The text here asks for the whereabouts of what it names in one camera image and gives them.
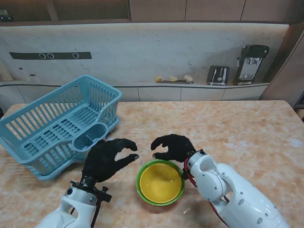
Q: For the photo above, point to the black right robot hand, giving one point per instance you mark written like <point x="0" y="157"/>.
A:
<point x="178" y="147"/>

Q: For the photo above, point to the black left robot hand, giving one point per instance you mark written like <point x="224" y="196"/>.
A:
<point x="101" y="160"/>

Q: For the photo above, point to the yellow plastic bowl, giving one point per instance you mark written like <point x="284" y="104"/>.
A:
<point x="160" y="183"/>

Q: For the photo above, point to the green plastic bowl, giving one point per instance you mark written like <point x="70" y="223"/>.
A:
<point x="138" y="187"/>

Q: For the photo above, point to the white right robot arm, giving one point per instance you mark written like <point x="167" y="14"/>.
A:
<point x="232" y="190"/>

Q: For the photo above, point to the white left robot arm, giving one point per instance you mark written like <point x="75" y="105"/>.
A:
<point x="66" y="211"/>

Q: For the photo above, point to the grey counter with drawers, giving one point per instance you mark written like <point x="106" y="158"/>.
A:
<point x="161" y="93"/>

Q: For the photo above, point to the dark cutting board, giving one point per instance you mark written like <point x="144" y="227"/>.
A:
<point x="175" y="82"/>

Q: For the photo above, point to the light blue plastic dish rack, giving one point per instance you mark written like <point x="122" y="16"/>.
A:
<point x="35" y="140"/>

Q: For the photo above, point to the yellow bread piece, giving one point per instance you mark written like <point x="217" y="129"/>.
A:
<point x="172" y="78"/>
<point x="158" y="78"/>
<point x="188" y="78"/>

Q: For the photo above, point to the black silver toaster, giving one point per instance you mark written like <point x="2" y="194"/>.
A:
<point x="217" y="75"/>

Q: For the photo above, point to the black silver coffee machine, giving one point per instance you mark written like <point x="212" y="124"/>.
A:
<point x="249" y="64"/>

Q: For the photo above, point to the dark furniture piece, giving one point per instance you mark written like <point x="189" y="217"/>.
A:
<point x="300" y="104"/>

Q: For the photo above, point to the small dark shelf item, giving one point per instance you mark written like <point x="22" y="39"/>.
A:
<point x="4" y="14"/>

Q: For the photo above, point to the black wall socket rail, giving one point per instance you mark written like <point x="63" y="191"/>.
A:
<point x="61" y="55"/>

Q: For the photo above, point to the wooden wall cabinets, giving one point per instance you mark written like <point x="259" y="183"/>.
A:
<point x="156" y="9"/>

